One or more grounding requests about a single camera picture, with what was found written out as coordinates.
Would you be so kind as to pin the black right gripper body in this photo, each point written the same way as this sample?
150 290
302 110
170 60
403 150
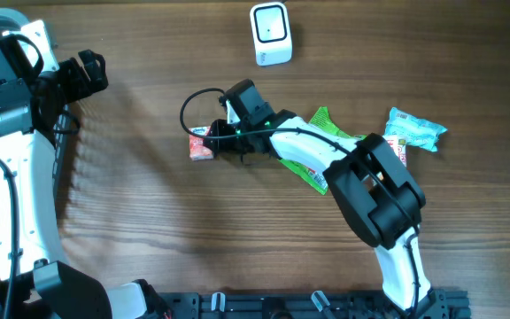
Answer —
238 143

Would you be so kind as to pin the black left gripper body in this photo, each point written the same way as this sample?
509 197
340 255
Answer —
69 83

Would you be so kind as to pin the green snack bag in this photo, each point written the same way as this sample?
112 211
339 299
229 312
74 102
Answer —
321 120

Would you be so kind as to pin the red snack packet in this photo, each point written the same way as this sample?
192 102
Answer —
197 150

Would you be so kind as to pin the green instant noodle cup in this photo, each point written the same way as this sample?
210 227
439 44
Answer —
398 145

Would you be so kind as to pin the light blue snack packet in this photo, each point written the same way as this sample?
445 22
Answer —
417 132

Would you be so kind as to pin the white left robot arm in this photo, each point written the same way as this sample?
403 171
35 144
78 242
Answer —
36 280

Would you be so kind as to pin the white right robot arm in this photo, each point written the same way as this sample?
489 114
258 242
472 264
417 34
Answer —
377 196

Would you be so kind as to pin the white barcode scanner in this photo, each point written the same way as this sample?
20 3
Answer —
270 28

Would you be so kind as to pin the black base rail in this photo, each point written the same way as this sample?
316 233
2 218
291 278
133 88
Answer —
440 304

